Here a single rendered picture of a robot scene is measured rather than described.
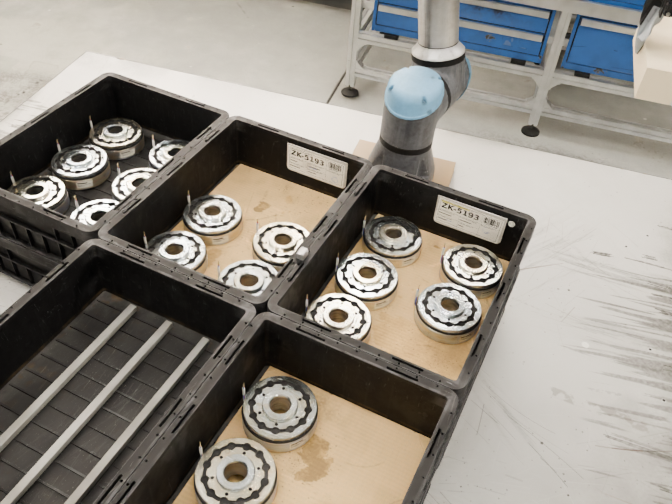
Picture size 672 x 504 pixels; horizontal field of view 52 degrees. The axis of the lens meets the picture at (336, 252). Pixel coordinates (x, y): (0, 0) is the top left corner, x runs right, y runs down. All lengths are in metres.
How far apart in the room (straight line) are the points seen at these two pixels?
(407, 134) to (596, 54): 1.67
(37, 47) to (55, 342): 2.71
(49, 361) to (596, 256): 1.06
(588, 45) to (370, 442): 2.28
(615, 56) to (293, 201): 1.97
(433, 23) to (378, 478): 0.93
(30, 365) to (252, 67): 2.52
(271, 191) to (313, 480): 0.60
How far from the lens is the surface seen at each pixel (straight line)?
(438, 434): 0.90
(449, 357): 1.08
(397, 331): 1.10
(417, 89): 1.43
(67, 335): 1.12
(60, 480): 0.99
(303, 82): 3.32
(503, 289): 1.06
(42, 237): 1.24
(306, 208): 1.29
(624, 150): 3.26
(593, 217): 1.63
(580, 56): 3.03
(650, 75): 1.35
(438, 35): 1.51
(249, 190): 1.33
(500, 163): 1.71
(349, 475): 0.95
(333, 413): 1.00
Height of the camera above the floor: 1.66
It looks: 44 degrees down
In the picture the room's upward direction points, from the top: 5 degrees clockwise
